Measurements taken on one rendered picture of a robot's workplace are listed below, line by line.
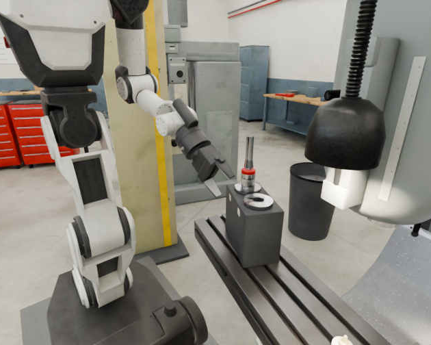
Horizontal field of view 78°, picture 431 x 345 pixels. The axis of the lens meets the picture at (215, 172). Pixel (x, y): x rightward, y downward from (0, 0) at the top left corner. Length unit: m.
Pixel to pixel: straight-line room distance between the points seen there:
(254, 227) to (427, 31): 0.59
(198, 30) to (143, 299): 9.21
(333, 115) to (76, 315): 1.26
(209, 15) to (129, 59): 9.18
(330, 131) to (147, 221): 2.11
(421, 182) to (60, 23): 0.82
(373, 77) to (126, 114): 1.77
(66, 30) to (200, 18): 9.22
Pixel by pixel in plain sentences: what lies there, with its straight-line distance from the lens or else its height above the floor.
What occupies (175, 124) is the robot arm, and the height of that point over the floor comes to 1.36.
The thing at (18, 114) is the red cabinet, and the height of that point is 0.85.
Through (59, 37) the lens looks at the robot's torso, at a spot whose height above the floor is 1.59.
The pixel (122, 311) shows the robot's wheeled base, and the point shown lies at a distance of 1.31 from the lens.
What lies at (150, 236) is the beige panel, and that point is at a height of 0.17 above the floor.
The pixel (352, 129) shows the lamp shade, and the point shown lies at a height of 1.47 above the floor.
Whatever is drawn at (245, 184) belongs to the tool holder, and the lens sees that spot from 0.88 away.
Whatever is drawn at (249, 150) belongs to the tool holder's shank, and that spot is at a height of 1.27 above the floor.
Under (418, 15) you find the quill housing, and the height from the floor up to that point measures 1.57.
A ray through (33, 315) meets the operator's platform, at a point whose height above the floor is 0.40.
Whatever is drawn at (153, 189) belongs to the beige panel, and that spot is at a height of 0.61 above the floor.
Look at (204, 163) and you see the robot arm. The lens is 0.75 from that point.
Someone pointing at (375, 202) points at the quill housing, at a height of 1.35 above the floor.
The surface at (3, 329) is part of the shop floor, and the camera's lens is 2.33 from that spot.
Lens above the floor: 1.52
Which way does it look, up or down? 22 degrees down
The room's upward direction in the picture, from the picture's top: straight up
